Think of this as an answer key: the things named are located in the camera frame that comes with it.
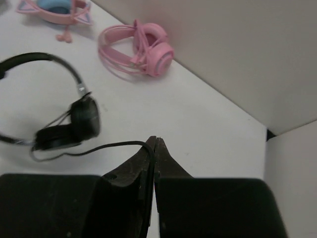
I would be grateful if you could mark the pink blue cat-ear headphones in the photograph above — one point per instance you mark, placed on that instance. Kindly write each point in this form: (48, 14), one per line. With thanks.
(60, 12)

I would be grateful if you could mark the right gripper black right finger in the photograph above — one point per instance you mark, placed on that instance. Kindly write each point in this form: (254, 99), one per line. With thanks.
(169, 184)

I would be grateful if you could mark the black wired headphones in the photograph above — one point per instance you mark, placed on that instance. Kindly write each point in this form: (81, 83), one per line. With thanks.
(81, 122)

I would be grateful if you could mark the pink gaming headphones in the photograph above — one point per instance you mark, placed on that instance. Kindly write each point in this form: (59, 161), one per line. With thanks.
(152, 52)

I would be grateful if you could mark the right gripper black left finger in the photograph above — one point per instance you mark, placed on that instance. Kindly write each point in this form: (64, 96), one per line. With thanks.
(125, 200)

